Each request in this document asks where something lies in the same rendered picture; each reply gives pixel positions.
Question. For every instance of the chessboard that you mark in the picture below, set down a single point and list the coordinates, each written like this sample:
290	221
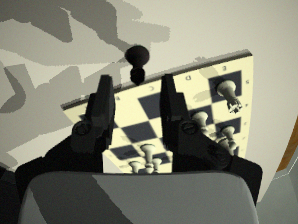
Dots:
137	115

